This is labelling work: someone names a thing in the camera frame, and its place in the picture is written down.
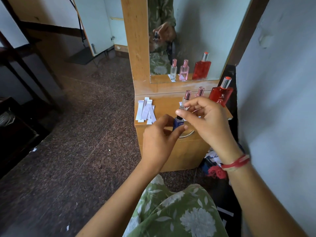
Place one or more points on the person's left hand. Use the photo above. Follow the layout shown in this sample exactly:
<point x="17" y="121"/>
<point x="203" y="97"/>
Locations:
<point x="154" y="143"/>

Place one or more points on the person's right hand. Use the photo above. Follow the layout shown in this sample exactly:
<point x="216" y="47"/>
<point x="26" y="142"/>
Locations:
<point x="214" y="128"/>

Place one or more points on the person's left thumb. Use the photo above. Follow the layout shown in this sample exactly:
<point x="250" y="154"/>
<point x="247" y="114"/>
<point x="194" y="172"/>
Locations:
<point x="178" y="134"/>

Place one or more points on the person's right thumb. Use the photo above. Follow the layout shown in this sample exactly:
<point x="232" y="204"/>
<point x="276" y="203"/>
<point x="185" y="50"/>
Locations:
<point x="188" y="117"/>

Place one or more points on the blue perfume bottle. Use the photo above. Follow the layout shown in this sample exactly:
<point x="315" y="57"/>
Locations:
<point x="178" y="123"/>

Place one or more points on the person's right forearm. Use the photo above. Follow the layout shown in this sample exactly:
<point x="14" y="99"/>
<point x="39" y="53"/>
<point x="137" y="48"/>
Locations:
<point x="259" y="202"/>

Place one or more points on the person's left forearm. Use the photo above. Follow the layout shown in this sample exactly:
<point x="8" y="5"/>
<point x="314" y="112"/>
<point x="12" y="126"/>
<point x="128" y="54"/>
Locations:
<point x="123" y="202"/>

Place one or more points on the clear perfume bottle pink cap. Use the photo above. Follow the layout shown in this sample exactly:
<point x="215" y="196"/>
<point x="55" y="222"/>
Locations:
<point x="187" y="96"/>

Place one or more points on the wooden dressing table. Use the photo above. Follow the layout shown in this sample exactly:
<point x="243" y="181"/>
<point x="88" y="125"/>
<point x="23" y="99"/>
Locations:
<point x="163" y="101"/>

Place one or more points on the red perfume bottle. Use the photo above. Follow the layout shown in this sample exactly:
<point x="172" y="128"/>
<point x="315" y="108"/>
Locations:
<point x="221" y="95"/>

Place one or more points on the pile of white paper strips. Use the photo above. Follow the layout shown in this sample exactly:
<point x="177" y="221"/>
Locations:
<point x="145" y="111"/>

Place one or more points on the heap of white paper scraps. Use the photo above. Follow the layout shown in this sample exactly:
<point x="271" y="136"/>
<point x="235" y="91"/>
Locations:
<point x="213" y="156"/>

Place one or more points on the red cloth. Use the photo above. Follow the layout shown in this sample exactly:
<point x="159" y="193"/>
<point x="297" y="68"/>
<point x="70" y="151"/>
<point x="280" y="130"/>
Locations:
<point x="217" y="172"/>

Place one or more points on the green floral garment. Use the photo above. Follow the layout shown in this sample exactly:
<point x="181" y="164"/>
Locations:
<point x="177" y="212"/>

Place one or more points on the mirror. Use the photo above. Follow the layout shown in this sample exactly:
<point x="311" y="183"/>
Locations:
<point x="197" y="29"/>

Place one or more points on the white paper strip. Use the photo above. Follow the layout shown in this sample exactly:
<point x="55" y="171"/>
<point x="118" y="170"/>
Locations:
<point x="225" y="211"/>

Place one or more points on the white cabinet door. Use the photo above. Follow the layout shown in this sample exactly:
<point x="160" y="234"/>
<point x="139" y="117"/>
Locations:
<point x="95" y="22"/>

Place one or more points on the dark wooden furniture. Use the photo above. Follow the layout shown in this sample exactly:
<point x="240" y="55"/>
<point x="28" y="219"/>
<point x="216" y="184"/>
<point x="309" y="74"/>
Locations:
<point x="17" y="101"/>

